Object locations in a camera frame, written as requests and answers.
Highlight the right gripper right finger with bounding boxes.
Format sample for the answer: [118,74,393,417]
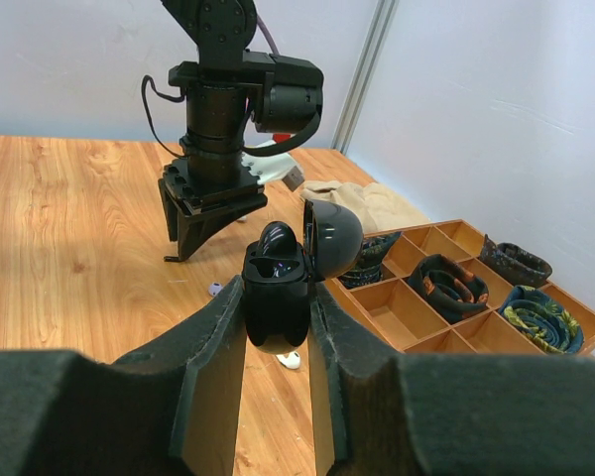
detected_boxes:
[307,285,595,475]

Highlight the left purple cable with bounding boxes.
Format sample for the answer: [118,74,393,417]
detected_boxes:
[255,12,282,56]

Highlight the wooden compartment tray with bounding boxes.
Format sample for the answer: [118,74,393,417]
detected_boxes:
[326,220,595,355]

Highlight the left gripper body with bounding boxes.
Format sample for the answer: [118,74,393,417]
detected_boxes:
[163,159,268,216]

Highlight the purple earbud left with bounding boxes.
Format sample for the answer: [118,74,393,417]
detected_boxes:
[208,282,223,298]

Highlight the black rolled tie top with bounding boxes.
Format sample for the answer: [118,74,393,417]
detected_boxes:
[479,234,552,288]

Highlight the black orange rolled tie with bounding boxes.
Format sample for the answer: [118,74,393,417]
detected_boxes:
[407,254,489,324]

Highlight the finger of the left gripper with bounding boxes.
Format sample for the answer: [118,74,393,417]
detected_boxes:
[159,182,179,242]
[164,195,266,262]

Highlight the blue yellow rolled tie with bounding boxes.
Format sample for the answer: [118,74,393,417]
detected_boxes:
[498,286,584,354]

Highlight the dark floral folded tie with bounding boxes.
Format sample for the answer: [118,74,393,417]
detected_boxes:
[338,231,402,290]

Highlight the black earbud case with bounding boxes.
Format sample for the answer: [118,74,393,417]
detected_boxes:
[242,199,364,355]

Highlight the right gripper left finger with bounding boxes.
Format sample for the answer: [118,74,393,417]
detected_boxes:
[0,278,246,475]

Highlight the beige folded cloth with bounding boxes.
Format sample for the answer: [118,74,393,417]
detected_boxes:
[300,180,430,234]

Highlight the white earbud centre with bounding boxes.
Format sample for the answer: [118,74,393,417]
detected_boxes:
[276,350,301,370]

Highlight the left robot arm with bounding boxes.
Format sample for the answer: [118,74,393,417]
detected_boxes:
[158,1,324,262]

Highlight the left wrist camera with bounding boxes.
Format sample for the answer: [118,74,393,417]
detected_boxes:
[242,153,304,191]

